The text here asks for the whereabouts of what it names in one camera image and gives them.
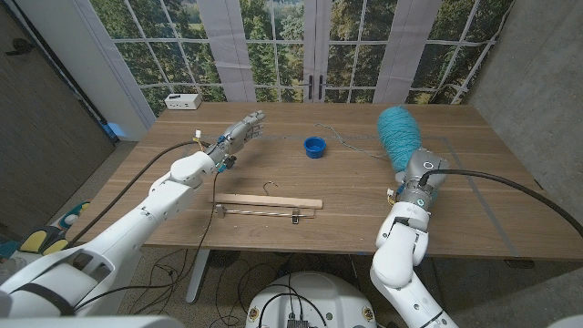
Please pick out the teal yarn skein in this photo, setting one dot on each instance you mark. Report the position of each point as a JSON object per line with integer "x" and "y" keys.
{"x": 401, "y": 134}

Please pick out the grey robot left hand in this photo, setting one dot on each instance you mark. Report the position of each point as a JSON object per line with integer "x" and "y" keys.
{"x": 234, "y": 139}

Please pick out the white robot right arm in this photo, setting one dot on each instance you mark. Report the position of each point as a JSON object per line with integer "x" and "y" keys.
{"x": 396, "y": 255}

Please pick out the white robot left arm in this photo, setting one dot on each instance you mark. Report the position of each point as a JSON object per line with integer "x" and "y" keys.
{"x": 136, "y": 223}

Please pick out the dark perforated partition panel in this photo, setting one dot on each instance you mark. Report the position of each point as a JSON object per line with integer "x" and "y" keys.
{"x": 45, "y": 136}

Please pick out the blue plastic cup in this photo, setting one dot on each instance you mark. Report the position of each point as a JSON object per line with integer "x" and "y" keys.
{"x": 314, "y": 148}

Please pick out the yellow and black floor pads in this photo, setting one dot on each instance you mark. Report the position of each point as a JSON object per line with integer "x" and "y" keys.
{"x": 34, "y": 240}

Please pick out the teal and white floor object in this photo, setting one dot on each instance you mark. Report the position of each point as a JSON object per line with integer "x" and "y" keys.
{"x": 73, "y": 216}

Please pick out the white table leg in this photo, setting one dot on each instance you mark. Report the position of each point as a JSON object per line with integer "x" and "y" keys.
{"x": 198, "y": 278}

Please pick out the printed window backdrop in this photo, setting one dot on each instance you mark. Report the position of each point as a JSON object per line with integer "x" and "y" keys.
{"x": 273, "y": 45}

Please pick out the wooden bar clothes hanger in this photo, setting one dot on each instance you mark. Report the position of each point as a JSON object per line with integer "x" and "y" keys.
{"x": 273, "y": 200}

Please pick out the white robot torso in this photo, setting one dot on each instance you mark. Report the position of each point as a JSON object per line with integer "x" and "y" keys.
{"x": 314, "y": 296}

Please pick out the blue floor object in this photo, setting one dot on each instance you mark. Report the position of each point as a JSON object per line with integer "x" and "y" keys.
{"x": 116, "y": 130}

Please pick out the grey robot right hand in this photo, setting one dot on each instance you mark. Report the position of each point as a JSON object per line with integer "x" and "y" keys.
{"x": 426, "y": 168}

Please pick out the white power strip box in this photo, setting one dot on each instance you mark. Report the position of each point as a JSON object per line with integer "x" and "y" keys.
{"x": 182, "y": 101}

